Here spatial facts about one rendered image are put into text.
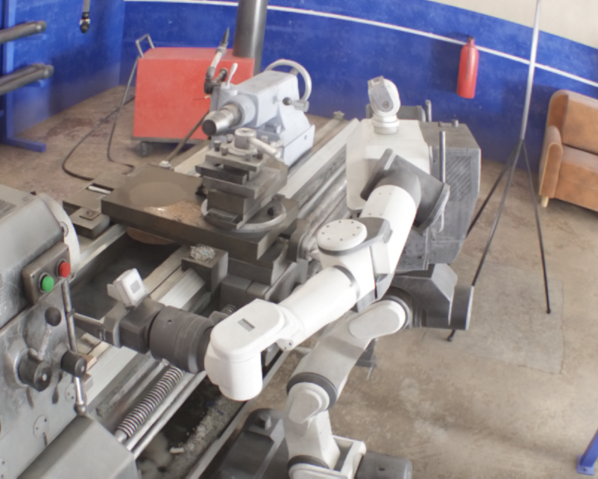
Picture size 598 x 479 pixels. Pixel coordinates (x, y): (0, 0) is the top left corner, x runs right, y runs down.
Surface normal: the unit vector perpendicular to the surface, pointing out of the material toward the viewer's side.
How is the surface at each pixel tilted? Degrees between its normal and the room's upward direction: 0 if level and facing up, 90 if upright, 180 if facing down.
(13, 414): 90
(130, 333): 90
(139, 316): 0
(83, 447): 32
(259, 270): 90
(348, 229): 17
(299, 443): 90
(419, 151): 40
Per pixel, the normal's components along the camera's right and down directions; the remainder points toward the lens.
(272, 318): 0.00, -0.76
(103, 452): 0.58, -0.62
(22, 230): 0.73, -0.46
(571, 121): -0.55, 0.42
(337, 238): -0.19, -0.86
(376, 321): -0.32, 0.40
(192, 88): -0.01, 0.45
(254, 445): 0.09, -0.89
